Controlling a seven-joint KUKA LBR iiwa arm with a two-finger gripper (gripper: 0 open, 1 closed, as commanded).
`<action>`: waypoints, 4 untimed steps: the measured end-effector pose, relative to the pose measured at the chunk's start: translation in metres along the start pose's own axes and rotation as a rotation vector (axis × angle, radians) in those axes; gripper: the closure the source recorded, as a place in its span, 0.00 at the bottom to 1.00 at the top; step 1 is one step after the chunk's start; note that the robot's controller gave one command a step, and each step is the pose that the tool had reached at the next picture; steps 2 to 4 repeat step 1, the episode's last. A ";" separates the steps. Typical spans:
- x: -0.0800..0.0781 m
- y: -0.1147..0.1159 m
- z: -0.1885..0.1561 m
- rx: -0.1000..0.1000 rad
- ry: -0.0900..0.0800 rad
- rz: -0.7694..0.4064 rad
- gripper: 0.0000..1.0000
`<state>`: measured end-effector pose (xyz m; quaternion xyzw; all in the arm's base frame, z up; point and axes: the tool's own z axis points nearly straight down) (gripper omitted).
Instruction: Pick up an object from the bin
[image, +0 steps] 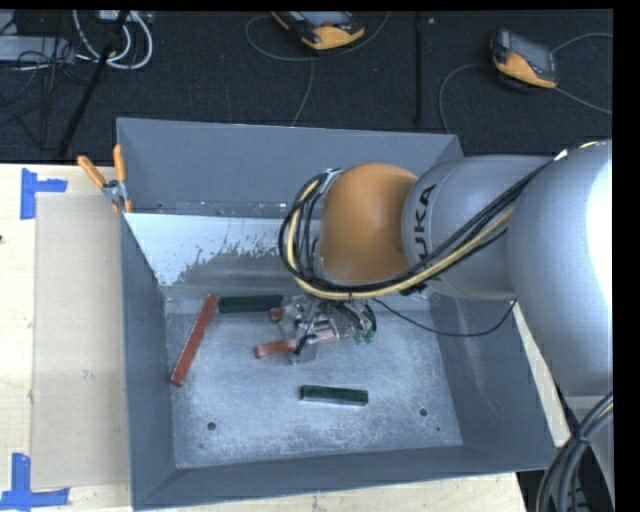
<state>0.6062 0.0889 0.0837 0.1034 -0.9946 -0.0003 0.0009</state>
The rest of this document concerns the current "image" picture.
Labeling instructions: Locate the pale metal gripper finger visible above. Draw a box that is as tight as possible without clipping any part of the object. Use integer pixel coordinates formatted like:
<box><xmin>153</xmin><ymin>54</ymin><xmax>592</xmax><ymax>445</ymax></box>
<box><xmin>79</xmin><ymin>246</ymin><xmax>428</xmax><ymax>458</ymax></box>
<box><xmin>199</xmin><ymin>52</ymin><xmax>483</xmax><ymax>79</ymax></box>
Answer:
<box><xmin>286</xmin><ymin>338</ymin><xmax>321</xmax><ymax>366</ymax></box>
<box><xmin>278</xmin><ymin>297</ymin><xmax>304</xmax><ymax>342</ymax></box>

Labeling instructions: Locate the dark green flat block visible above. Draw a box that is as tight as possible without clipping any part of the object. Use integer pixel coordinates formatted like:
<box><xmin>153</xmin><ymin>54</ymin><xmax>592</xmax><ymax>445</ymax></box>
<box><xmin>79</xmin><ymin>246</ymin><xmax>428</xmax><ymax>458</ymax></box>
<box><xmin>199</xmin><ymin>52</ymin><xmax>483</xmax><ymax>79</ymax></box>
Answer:
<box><xmin>299</xmin><ymin>384</ymin><xmax>370</xmax><ymax>407</ymax></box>
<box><xmin>218</xmin><ymin>294</ymin><xmax>285</xmax><ymax>315</ymax></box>

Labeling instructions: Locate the grey metal bin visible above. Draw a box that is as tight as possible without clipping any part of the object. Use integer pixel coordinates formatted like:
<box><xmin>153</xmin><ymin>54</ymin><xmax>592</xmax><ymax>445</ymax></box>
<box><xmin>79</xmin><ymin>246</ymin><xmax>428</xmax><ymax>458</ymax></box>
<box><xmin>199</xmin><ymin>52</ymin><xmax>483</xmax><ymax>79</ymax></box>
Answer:
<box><xmin>115</xmin><ymin>117</ymin><xmax>557</xmax><ymax>511</ymax></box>

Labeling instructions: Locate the pale brown flat board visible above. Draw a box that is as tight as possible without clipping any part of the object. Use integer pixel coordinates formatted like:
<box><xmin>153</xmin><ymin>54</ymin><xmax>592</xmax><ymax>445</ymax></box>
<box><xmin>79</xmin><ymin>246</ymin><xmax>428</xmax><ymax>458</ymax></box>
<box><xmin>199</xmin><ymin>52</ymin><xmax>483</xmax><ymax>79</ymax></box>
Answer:
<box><xmin>29</xmin><ymin>193</ymin><xmax>132</xmax><ymax>492</ymax></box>

